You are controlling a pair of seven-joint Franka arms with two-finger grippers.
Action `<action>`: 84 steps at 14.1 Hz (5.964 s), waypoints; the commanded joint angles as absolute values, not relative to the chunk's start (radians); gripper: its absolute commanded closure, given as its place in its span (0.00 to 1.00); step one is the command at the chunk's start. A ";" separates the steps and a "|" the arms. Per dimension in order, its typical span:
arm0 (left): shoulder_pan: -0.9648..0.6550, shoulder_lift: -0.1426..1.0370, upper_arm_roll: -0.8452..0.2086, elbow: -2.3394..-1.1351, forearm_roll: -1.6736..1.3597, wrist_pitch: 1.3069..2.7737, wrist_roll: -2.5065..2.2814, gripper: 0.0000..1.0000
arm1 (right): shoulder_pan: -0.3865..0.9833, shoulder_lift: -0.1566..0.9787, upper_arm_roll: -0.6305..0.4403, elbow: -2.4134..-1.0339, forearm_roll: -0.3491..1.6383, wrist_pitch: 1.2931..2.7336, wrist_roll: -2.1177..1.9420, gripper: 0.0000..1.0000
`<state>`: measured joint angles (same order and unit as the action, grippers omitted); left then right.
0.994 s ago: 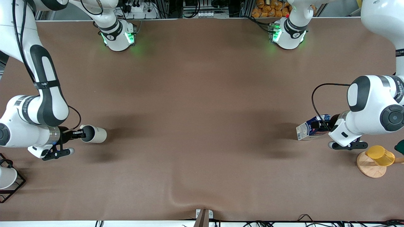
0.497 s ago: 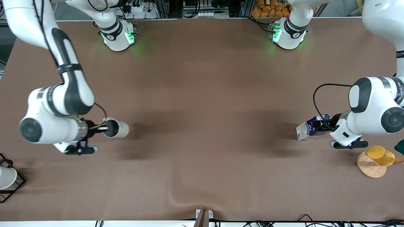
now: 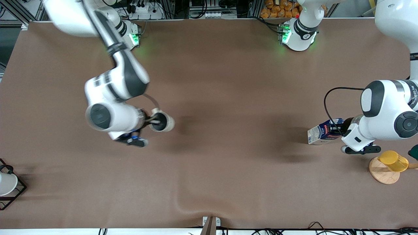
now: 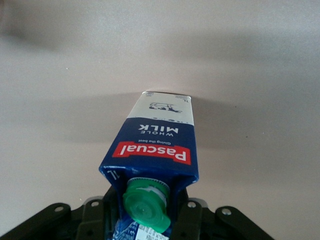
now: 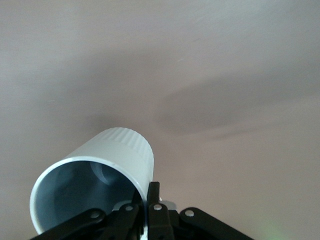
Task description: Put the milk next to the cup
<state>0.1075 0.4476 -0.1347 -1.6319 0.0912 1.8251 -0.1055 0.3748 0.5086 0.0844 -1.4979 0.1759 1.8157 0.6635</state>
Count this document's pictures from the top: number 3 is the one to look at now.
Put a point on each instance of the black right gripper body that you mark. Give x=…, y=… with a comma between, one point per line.
x=148, y=120

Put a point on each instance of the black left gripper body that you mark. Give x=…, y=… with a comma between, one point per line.
x=347, y=123

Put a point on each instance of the white cup with grey inside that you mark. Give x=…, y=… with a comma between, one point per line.
x=168, y=122

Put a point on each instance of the blue milk carton green cap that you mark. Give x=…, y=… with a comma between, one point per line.
x=318, y=134

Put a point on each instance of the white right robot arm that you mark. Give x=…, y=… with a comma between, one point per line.
x=114, y=81

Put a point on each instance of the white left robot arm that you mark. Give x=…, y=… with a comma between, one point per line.
x=385, y=111

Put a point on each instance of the yellow cup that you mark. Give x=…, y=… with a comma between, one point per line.
x=393, y=161

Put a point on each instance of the dark green cup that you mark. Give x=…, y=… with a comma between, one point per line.
x=414, y=152

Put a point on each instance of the wooden mug stand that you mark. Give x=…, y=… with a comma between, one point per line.
x=383, y=177

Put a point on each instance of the brown table cover mat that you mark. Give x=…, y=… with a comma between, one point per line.
x=228, y=98

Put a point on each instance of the white power strip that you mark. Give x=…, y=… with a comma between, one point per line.
x=147, y=9

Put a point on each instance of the white device with sockets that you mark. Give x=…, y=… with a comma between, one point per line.
x=212, y=13

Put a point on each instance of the pile of orange buns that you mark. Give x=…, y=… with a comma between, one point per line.
x=281, y=9

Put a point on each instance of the aluminium frame profile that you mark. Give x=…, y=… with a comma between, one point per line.
x=19, y=13

